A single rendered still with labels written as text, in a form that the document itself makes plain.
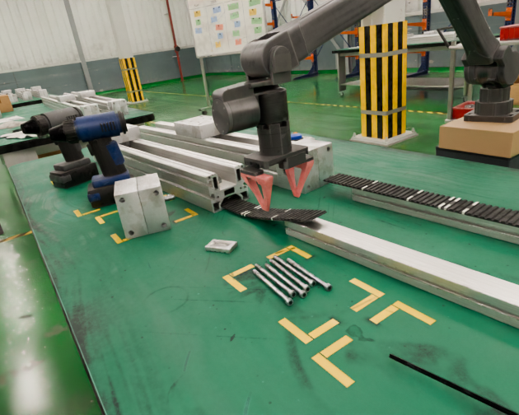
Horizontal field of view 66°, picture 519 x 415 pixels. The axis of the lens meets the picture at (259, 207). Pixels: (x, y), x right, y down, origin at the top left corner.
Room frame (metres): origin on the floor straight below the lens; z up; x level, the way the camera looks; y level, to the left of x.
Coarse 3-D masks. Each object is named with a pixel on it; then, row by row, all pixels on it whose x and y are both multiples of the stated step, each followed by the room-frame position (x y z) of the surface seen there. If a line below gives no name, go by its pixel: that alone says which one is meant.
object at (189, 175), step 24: (144, 144) 1.22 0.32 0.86; (144, 168) 1.07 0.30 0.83; (168, 168) 0.94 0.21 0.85; (192, 168) 0.88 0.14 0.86; (216, 168) 0.90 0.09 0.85; (240, 168) 0.85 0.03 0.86; (168, 192) 0.97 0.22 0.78; (192, 192) 0.86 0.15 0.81; (216, 192) 0.81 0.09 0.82; (240, 192) 0.84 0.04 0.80
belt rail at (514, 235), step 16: (352, 192) 0.77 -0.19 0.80; (368, 192) 0.73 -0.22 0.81; (400, 208) 0.68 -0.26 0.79; (416, 208) 0.66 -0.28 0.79; (432, 208) 0.62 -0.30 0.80; (448, 224) 0.60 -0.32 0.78; (464, 224) 0.58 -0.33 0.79; (480, 224) 0.57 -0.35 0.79; (496, 224) 0.54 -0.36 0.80; (512, 240) 0.52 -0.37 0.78
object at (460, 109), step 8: (440, 32) 3.50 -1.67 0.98; (504, 32) 3.27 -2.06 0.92; (512, 32) 3.22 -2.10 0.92; (504, 40) 3.24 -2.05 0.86; (512, 40) 3.14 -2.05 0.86; (448, 48) 3.45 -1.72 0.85; (456, 48) 3.39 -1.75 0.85; (472, 88) 3.77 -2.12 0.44; (448, 96) 3.43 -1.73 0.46; (448, 104) 3.43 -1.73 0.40; (464, 104) 3.56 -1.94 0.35; (472, 104) 3.46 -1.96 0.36; (448, 112) 3.42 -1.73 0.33; (456, 112) 3.39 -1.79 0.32; (464, 112) 3.35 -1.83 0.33; (448, 120) 3.41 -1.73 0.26
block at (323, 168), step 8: (304, 144) 0.91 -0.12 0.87; (312, 144) 0.90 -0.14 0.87; (320, 144) 0.89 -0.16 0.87; (328, 144) 0.89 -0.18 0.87; (312, 152) 0.86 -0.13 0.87; (320, 152) 0.87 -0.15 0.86; (328, 152) 0.89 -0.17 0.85; (320, 160) 0.87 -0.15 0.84; (328, 160) 0.89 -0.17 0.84; (296, 168) 0.85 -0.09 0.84; (312, 168) 0.86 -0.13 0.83; (320, 168) 0.87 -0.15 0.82; (328, 168) 0.89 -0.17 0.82; (280, 176) 0.90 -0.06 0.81; (296, 176) 0.86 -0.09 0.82; (312, 176) 0.85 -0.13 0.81; (320, 176) 0.87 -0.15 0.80; (328, 176) 0.88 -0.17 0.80; (280, 184) 0.90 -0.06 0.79; (288, 184) 0.88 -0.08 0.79; (296, 184) 0.86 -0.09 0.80; (304, 184) 0.84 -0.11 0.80; (312, 184) 0.85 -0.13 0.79; (320, 184) 0.87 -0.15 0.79; (304, 192) 0.84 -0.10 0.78
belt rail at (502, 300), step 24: (312, 240) 0.60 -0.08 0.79; (336, 240) 0.56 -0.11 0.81; (360, 240) 0.54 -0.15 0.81; (384, 240) 0.53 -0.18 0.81; (384, 264) 0.49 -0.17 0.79; (408, 264) 0.46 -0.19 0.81; (432, 264) 0.45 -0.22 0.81; (456, 264) 0.44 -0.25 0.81; (432, 288) 0.43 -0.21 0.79; (456, 288) 0.40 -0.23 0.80; (480, 288) 0.39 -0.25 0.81; (504, 288) 0.38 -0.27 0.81; (480, 312) 0.38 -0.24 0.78; (504, 312) 0.36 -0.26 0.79
